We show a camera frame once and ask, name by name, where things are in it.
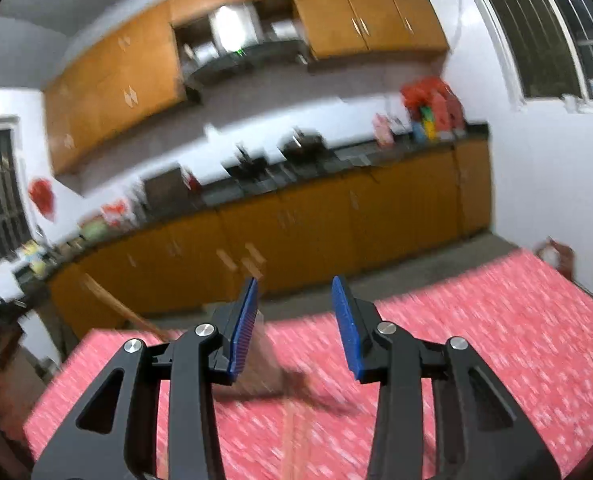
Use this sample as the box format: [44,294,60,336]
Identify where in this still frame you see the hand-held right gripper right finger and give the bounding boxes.
[331,275,562,480]

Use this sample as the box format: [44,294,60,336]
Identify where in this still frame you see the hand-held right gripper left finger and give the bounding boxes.
[30,276,261,480]

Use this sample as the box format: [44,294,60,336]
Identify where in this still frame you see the beige perforated chopstick holder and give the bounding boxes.
[216,305,300,402]

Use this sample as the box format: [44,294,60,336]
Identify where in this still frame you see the wooden base cabinets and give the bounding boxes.
[49,137,493,332]

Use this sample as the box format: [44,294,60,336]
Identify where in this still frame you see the red floral tablecloth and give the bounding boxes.
[24,250,593,480]

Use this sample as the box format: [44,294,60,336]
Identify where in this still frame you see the black kitchen countertop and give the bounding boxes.
[0,122,490,311]

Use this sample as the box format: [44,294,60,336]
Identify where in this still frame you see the black wok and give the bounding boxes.
[230,144,270,177]

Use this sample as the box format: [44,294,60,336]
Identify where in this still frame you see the orange plastic bag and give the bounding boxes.
[101,199,130,226]

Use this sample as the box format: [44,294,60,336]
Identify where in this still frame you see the green basin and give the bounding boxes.
[78,217,110,241]

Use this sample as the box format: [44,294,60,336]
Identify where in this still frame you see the wok with lid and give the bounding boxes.
[280,129,326,162]

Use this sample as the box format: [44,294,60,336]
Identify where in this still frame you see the pink bottle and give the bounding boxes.
[373,112,395,149]

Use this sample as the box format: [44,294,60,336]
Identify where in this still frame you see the yellow detergent bottle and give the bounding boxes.
[23,240,50,277]

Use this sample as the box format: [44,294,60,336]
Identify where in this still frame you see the green yellow box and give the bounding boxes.
[421,107,438,141]

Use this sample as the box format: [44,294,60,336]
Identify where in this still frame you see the red plastic bag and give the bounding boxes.
[28,177,58,219]
[401,77,453,107]

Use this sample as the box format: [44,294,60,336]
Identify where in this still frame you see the steel range hood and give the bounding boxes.
[180,4,311,97]

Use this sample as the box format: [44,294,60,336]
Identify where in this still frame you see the wooden wall cabinets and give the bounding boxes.
[43,0,450,177]

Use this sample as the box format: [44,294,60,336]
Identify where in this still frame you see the white wall cable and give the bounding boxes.
[449,0,466,47]

